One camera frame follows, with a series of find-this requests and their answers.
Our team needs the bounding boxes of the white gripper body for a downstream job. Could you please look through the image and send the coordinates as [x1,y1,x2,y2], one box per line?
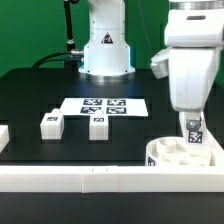
[151,9,224,112]

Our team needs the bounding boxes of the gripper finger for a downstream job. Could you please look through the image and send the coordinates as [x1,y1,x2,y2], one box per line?
[185,112,201,131]

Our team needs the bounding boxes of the white round stool seat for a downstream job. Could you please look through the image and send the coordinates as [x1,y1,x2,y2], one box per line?
[145,136,211,167]

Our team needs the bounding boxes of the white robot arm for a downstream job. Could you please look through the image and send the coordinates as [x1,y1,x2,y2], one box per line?
[79,0,224,131]

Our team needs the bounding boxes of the white U-shaped fence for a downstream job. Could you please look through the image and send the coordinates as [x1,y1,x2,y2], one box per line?
[0,125,224,194]

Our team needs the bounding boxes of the white marker base plate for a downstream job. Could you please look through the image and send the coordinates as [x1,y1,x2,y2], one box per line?
[60,98,148,117]

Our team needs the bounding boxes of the black cables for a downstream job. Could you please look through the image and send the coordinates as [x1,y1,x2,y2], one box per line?
[31,49,84,70]

